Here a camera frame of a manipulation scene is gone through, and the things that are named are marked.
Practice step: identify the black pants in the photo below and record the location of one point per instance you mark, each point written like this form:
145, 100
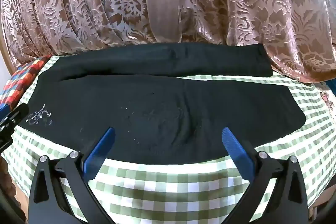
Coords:
157, 98

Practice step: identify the brown floral curtain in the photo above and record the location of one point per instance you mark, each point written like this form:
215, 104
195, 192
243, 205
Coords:
78, 3

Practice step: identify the colourful patchwork cloth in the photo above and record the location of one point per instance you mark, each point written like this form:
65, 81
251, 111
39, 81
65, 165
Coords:
23, 77

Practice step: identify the pink floral cloth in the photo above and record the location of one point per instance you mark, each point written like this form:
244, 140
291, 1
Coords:
328, 98

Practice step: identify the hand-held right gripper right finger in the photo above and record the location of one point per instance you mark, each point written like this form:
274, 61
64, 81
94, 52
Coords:
235, 150

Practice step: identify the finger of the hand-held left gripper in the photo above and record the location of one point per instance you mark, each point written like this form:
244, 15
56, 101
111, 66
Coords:
15, 115

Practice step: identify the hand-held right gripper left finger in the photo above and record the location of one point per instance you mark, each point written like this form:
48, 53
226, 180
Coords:
101, 150

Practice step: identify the green checked cloth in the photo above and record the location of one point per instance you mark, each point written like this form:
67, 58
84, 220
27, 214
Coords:
157, 187

